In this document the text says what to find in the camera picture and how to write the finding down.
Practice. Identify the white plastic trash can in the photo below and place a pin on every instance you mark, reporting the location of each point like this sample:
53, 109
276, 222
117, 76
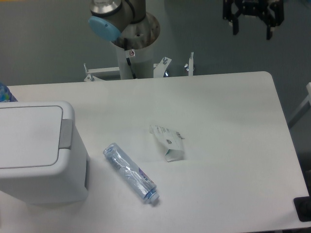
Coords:
32, 167

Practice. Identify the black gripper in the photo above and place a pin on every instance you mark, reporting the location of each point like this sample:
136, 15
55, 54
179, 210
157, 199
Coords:
271, 12

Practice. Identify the clear plastic water bottle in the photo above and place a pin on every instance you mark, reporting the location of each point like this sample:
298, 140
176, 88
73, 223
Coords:
131, 173

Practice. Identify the white metal frame right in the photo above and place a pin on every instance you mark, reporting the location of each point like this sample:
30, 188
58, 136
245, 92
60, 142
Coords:
303, 107

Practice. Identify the crumpled white paper carton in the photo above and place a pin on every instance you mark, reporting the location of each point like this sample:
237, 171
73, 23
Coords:
170, 140

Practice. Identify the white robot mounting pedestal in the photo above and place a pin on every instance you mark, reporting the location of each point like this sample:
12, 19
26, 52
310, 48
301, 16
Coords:
135, 64

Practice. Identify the blue patterned bottle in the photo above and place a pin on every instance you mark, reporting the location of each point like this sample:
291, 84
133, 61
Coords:
5, 94

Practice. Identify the white bracket with bolts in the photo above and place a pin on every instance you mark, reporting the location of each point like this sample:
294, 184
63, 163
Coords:
99, 74

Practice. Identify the black clamp at table edge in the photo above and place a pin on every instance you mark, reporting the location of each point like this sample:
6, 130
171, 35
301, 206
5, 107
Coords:
303, 208

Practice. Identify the grey trash can push button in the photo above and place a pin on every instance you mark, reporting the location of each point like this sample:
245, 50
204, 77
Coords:
65, 134

